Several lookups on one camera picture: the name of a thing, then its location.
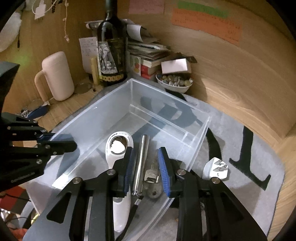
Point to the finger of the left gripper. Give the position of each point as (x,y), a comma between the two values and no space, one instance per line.
(53,148)
(55,137)

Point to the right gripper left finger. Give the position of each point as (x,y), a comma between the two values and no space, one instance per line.
(80,201)

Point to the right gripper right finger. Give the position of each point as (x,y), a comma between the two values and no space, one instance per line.
(208,210)

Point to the white plug adapter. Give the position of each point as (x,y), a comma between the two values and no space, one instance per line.
(215,168)

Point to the white handheld facial massager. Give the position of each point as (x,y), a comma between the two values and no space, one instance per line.
(118,166)

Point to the silver metal tube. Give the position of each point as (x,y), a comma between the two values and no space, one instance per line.
(139,165)

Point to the clear plastic storage bin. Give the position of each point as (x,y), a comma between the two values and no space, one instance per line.
(115,121)

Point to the blue white booklet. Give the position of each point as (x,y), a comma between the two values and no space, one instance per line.
(39,112)

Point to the roll of clear tape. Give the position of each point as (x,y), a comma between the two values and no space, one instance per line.
(82,87)

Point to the grey rug with letters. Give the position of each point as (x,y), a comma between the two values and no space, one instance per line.
(255,174)

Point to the white handwritten note paper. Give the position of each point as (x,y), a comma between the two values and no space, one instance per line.
(88,48)

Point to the white fluffy pompom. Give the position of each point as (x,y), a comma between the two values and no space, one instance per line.
(10,31)

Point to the dark wine bottle elephant label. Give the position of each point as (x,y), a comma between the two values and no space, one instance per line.
(111,45)

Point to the stack of books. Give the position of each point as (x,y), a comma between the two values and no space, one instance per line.
(148,52)

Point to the white bowl of stones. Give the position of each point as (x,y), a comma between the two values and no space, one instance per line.
(174,83)

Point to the small white cardboard box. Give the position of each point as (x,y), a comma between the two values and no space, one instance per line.
(176,66)

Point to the pink sticky note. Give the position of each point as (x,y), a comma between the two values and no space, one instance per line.
(146,7)

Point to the orange sticky note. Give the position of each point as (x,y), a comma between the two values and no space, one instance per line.
(225,29)

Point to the green sticky note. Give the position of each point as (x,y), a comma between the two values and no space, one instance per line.
(203,9)

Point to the pink mug with handle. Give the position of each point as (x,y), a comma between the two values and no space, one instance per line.
(56,71)

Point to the white charger with cable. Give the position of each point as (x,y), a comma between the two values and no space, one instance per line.
(41,9)

